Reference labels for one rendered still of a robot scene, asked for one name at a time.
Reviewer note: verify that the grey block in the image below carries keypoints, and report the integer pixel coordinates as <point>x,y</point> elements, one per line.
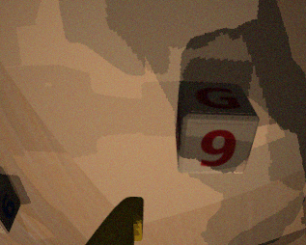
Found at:
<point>215,129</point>
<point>9,206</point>

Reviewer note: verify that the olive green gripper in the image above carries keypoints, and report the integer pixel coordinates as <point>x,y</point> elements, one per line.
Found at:
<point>122,226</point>

